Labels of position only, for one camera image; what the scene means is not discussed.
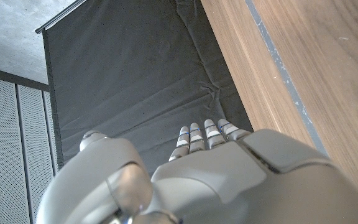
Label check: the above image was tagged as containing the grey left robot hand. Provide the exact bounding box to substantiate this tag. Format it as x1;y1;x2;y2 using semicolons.
35;118;358;224

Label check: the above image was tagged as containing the black fabric backdrop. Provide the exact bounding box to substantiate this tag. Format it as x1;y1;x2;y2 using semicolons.
42;0;254;175

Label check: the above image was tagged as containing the backdrop stand pole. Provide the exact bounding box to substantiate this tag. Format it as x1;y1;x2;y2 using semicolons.
35;0;87;35

